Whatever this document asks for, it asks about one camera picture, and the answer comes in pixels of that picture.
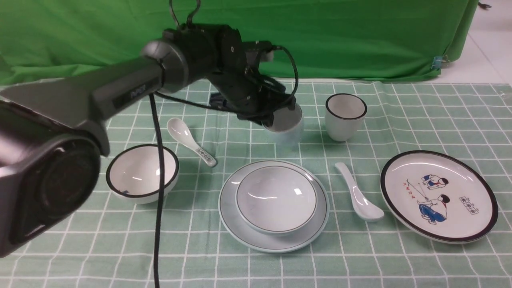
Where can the pale blue plate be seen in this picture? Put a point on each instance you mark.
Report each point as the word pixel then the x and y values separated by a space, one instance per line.
pixel 270 243

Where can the pale blue bowl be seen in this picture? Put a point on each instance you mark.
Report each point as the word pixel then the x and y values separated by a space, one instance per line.
pixel 276 199

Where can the white spoon with pattern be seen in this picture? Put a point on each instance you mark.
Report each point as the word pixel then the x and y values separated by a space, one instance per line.
pixel 179 130

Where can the green backdrop cloth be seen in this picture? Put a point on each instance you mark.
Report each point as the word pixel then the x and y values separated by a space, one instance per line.
pixel 383 40

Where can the white illustrated plate black rim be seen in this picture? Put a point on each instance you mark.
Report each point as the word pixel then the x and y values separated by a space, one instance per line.
pixel 438 197

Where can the plain white spoon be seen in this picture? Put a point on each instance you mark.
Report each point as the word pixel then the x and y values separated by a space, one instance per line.
pixel 364 208

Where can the blue clip on backdrop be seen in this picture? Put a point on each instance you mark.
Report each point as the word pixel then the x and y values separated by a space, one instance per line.
pixel 438 63

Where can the pale blue cup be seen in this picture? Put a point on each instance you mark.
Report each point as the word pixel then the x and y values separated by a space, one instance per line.
pixel 287 127

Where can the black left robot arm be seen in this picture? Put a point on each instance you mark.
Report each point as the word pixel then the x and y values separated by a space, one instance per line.
pixel 53 133

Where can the white bowl black rim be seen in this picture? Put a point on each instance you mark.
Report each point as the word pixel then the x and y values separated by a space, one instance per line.
pixel 134 174

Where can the white cup black rim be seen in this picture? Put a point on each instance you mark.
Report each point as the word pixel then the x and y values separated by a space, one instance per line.
pixel 344 115

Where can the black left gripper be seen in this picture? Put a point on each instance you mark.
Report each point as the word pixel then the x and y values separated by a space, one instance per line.
pixel 244 90

